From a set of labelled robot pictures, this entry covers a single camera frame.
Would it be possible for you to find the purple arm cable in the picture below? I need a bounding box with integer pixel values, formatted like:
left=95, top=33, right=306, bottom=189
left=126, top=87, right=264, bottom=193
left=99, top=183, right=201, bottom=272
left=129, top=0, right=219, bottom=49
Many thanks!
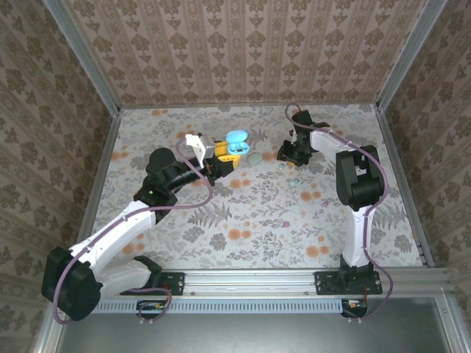
left=286, top=104, right=397, bottom=324
left=52, top=138, right=215, bottom=327

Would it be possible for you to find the small black wiring connector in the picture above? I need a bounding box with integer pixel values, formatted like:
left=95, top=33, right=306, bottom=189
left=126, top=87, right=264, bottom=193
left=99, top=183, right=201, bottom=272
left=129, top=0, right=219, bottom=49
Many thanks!
left=138, top=299, right=166, bottom=313
left=341, top=298, right=369, bottom=313

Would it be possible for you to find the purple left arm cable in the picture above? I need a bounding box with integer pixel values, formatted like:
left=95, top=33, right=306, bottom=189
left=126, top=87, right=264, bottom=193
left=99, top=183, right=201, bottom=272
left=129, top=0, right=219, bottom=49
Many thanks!
left=52, top=138, right=215, bottom=327

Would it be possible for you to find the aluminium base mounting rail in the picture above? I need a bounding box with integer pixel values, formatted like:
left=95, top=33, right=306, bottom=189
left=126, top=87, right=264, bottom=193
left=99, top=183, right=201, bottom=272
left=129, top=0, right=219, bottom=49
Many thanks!
left=110, top=267, right=452, bottom=298

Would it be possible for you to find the blue earbud charging case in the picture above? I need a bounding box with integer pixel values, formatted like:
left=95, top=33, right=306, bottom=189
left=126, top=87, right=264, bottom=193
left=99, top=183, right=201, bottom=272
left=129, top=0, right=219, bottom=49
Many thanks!
left=224, top=130, right=252, bottom=156

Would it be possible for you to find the aluminium corner post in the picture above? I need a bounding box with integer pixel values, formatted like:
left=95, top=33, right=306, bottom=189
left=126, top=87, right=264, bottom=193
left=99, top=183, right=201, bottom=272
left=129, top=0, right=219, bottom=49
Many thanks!
left=375, top=0, right=450, bottom=111
left=43, top=0, right=122, bottom=117

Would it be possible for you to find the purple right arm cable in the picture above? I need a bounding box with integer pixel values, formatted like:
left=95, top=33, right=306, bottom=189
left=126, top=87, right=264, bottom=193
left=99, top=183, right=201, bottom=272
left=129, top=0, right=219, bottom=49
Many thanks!
left=286, top=104, right=397, bottom=324

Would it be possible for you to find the floral printed tablecloth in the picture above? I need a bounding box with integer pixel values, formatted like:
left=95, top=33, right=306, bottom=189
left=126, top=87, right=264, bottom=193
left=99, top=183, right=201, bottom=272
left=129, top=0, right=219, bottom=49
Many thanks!
left=96, top=104, right=422, bottom=269

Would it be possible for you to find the grey slotted cable duct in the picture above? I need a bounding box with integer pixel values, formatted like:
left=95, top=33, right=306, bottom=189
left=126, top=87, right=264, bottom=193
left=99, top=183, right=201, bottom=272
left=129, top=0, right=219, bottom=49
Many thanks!
left=90, top=297, right=347, bottom=314

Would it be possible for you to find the aluminium table side rail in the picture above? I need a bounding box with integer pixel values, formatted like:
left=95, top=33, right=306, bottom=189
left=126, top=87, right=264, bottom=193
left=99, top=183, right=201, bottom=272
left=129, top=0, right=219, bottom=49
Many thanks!
left=79, top=108, right=122, bottom=236
left=374, top=104, right=436, bottom=268

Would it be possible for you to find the grey metal sheet panel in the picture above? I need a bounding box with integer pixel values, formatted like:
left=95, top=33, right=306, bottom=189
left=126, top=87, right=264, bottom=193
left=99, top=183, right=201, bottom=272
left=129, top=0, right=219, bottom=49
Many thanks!
left=32, top=297, right=471, bottom=353

